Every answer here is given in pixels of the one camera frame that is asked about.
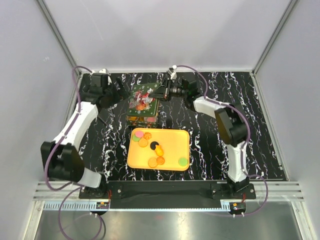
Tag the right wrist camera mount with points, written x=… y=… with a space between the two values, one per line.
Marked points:
x=172 y=72

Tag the orange bear cookie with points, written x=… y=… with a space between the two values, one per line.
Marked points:
x=159 y=151
x=133 y=118

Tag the tan dotted cookie front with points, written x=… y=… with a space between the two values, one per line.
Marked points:
x=152 y=162

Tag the orange swirl cookie front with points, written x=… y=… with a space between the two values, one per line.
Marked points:
x=160 y=160

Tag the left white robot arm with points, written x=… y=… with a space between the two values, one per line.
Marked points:
x=60 y=157

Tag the yellow plastic tray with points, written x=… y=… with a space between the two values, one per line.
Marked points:
x=174 y=142

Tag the pink round cookie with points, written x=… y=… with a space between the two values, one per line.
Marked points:
x=139 y=134
x=151 y=119

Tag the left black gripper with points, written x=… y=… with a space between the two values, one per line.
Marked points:
x=116 y=100

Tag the tan dotted round cookie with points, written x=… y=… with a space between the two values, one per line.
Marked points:
x=143 y=142

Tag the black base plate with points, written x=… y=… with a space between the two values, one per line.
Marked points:
x=176 y=194

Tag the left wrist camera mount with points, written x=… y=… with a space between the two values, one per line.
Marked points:
x=102 y=71

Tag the black round cookie centre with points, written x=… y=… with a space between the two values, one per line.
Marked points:
x=154 y=145

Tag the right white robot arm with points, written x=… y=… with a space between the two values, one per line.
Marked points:
x=232 y=125

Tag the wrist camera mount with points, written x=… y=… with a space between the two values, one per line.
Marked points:
x=172 y=72
x=102 y=71

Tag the gold cookie tin box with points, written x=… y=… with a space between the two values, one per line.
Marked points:
x=142 y=122

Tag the orange bear cookie centre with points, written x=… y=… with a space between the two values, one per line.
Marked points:
x=159 y=151

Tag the gold tin lid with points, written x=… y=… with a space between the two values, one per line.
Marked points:
x=141 y=104

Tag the green round cookie left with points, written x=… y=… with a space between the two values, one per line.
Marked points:
x=135 y=138

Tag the green round cookie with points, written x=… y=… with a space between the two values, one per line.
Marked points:
x=183 y=161
x=135 y=138

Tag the orange swirl cookie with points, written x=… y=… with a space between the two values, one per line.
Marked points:
x=147 y=135
x=160 y=160

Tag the orange bear cookie top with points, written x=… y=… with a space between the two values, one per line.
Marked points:
x=133 y=118

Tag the slotted cable duct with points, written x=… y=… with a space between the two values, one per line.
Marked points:
x=76 y=206

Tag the green round cookie right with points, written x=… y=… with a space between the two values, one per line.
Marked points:
x=183 y=161

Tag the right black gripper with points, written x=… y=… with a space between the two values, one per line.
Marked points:
x=160 y=92

